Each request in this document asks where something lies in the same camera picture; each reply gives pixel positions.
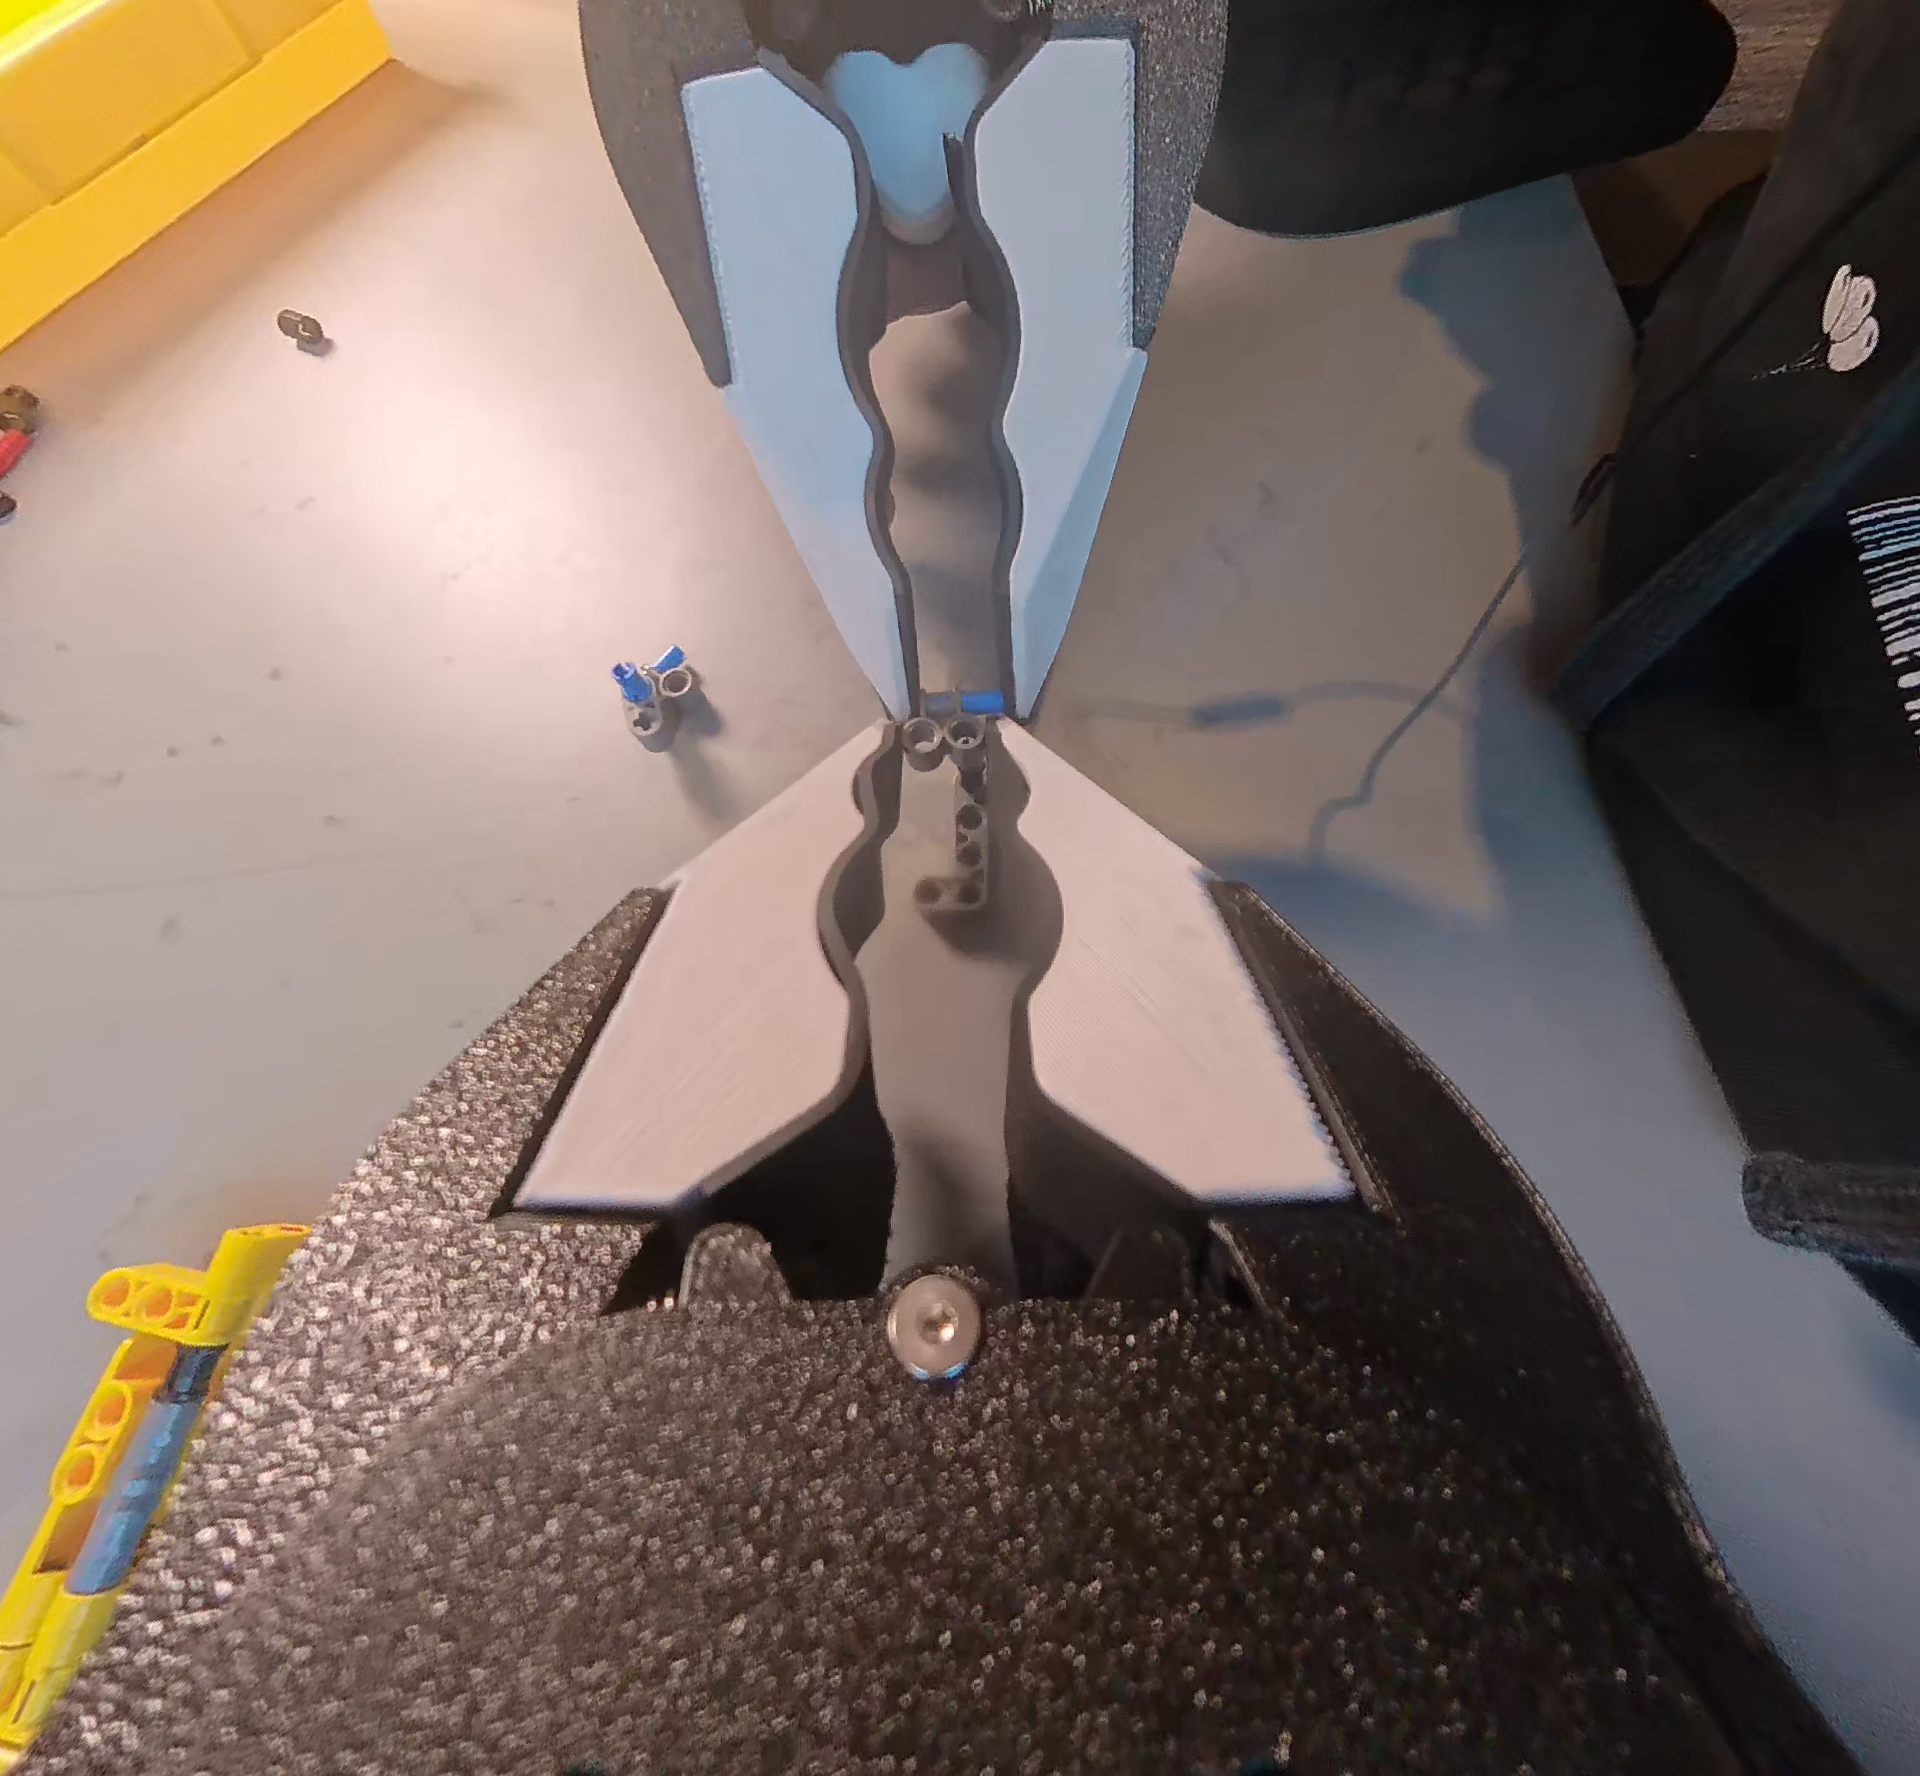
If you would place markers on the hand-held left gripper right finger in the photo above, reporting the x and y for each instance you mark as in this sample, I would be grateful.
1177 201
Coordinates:
1171 1026

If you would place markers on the small black connector piece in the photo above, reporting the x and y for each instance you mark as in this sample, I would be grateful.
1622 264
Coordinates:
301 328

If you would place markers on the yellow parts bin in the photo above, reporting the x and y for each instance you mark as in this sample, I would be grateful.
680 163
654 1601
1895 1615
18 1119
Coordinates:
151 81

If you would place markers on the yellow beam assembly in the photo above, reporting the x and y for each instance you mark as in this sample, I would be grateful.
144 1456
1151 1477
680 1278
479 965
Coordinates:
113 1448

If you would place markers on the grey angled beam assembly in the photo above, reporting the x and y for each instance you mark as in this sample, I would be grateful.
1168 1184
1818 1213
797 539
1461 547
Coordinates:
961 847

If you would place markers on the small grey connector blue pins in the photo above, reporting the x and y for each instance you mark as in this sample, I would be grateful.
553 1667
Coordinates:
657 717

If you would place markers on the pile of red black parts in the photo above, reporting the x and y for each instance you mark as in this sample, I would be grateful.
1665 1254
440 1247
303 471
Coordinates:
16 449

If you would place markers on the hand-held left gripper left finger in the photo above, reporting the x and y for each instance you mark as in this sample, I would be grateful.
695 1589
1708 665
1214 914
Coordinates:
721 1026

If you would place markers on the person's torso black hoodie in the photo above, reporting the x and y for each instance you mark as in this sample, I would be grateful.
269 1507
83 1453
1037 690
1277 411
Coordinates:
1773 637

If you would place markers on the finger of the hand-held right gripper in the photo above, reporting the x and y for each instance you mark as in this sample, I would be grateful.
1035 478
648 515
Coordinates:
1073 306
781 349

